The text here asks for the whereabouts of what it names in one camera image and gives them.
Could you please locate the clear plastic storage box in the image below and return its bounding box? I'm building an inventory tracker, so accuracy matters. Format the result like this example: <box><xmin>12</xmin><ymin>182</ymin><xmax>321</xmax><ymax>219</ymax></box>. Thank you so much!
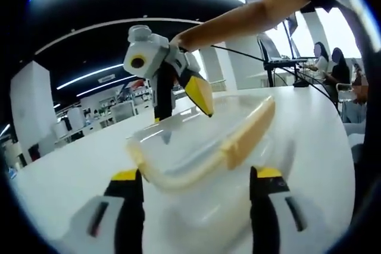
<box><xmin>142</xmin><ymin>134</ymin><xmax>298</xmax><ymax>254</ymax></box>

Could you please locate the black tripod stand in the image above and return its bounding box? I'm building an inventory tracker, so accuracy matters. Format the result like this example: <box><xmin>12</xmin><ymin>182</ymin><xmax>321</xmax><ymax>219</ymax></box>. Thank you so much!
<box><xmin>263</xmin><ymin>57</ymin><xmax>313</xmax><ymax>89</ymax></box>

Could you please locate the narrow white pillar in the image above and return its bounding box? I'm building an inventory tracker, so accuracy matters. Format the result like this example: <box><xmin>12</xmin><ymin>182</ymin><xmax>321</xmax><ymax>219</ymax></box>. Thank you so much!
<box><xmin>199</xmin><ymin>48</ymin><xmax>239</xmax><ymax>91</ymax></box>

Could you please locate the black cabinet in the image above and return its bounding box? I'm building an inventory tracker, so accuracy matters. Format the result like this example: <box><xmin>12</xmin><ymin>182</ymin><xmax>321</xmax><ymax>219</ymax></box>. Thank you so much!
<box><xmin>28</xmin><ymin>143</ymin><xmax>41</xmax><ymax>161</ymax></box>

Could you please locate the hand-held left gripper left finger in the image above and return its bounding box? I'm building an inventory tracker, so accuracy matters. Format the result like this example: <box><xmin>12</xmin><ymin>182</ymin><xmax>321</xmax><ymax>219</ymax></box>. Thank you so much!
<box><xmin>52</xmin><ymin>168</ymin><xmax>146</xmax><ymax>254</ymax></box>

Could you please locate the row of white cabinets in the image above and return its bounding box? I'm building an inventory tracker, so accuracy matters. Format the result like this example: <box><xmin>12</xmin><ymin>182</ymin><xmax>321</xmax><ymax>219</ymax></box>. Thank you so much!
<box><xmin>53</xmin><ymin>99</ymin><xmax>155</xmax><ymax>145</ymax></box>

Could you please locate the wide white pillar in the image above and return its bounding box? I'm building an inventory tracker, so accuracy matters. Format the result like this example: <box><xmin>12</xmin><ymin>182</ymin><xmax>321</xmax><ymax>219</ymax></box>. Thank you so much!
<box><xmin>10</xmin><ymin>60</ymin><xmax>59</xmax><ymax>165</ymax></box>

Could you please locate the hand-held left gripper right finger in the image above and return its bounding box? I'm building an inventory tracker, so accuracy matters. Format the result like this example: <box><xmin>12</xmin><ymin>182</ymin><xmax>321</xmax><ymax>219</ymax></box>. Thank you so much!
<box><xmin>249</xmin><ymin>166</ymin><xmax>357</xmax><ymax>254</ymax></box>

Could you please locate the laptop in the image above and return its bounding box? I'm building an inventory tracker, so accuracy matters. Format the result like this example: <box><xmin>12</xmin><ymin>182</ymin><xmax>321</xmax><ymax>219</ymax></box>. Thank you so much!
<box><xmin>257</xmin><ymin>32</ymin><xmax>310</xmax><ymax>65</ymax></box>

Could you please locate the thin black cable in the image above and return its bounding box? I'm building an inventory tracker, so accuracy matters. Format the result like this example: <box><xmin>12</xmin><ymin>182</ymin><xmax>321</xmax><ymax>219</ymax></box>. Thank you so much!
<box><xmin>208</xmin><ymin>44</ymin><xmax>342</xmax><ymax>112</ymax></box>

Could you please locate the clear plastic container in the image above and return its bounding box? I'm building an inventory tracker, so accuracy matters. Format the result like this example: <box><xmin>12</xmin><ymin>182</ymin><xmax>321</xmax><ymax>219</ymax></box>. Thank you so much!
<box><xmin>124</xmin><ymin>92</ymin><xmax>277</xmax><ymax>197</ymax></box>

